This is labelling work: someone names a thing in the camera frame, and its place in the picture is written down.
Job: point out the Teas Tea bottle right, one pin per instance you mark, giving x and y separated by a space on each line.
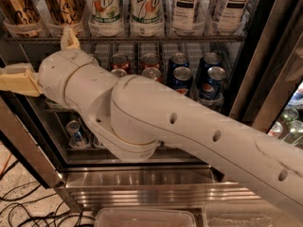
226 15

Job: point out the blue energy can left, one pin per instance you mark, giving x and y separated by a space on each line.
77 133

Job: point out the bottom wire shelf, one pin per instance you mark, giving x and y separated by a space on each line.
161 149

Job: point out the blue pepsi can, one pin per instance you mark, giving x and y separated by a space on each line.
207 60
212 83
176 60
182 80

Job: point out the orange soda can back right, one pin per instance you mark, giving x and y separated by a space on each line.
150 60

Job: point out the orange soda can back left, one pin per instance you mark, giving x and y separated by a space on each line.
121 61

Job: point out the blue Pepsi can front left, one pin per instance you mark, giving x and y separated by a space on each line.
182 80

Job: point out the blue Pepsi can back right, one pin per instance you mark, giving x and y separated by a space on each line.
207 60

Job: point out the orange soda can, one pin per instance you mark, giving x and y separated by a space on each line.
119 72
152 73
121 61
150 60

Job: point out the blue Pepsi can back left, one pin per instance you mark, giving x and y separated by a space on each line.
176 60

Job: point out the Teas Tea bottle left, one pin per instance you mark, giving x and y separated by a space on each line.
184 13

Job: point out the stainless steel fridge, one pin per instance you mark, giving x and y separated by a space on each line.
262 73

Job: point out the blue energy can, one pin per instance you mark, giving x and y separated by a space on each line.
77 133
97 143

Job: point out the middle wire shelf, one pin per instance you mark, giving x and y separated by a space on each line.
214 104

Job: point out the orange soda can front left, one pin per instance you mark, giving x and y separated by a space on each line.
119 72

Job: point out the clear plastic bin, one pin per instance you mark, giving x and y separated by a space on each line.
135 217
246 215

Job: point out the clear plastic bin right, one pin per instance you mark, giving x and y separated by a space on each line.
246 215

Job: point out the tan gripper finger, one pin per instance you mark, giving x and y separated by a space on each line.
20 78
69 39

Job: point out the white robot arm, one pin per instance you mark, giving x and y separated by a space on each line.
133 114

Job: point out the red can behind glass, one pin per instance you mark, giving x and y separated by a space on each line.
276 130

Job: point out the orange soda can front right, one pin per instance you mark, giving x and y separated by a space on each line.
152 73

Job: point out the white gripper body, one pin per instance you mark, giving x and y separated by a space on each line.
54 72

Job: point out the blue Pepsi can front right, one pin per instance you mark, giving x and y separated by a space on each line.
212 83

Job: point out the blue energy can middle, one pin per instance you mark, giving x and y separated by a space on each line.
97 143

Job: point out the clear plastic bin left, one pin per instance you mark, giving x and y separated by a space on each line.
135 217

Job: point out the white 7UP can left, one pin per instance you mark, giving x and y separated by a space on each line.
105 11

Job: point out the teas tea bottle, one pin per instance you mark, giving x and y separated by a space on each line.
184 13
226 15

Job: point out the white 7up can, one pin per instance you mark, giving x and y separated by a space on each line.
146 11
105 11

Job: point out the white 7UP can right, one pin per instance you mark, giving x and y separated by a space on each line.
146 11

